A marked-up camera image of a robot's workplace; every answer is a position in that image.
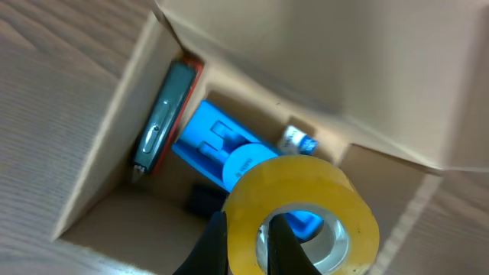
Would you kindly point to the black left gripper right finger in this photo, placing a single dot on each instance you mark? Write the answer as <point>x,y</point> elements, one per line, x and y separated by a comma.
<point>285,254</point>

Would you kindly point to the yellow clear tape roll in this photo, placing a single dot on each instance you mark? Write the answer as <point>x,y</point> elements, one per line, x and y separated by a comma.
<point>335,227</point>

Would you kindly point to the red and black stapler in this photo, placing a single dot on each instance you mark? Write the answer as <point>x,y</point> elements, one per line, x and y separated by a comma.
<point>169,105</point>

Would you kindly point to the small white blue item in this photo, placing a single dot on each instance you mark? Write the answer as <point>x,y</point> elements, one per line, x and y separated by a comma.
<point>295,141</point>

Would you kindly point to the brown cardboard box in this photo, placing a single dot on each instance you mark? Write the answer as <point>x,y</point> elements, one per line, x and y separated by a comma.
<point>395,92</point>

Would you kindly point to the blue plastic block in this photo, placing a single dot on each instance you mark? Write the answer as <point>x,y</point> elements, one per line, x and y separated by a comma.
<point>220,147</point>

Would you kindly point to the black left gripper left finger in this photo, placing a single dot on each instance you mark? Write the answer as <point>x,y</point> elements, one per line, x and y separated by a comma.
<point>210,254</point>

